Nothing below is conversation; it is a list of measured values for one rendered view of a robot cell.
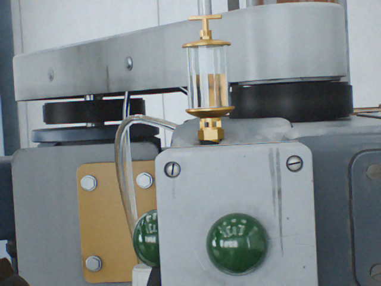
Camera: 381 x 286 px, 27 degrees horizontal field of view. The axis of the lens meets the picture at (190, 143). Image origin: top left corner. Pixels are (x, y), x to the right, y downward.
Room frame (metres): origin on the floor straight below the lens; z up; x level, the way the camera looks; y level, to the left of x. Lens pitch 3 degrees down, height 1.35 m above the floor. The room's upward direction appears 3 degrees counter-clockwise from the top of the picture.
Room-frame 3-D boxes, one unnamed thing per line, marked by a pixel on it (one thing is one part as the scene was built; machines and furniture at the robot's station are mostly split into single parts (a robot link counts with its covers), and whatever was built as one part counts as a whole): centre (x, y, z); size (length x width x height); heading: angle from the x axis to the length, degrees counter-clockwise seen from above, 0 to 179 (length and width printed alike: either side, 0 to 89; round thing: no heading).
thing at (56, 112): (0.92, 0.11, 1.35); 0.12 x 0.12 x 0.04
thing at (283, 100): (0.57, -0.07, 1.35); 0.09 x 0.09 x 0.03
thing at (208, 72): (0.45, -0.01, 1.37); 0.03 x 0.02 x 0.03; 87
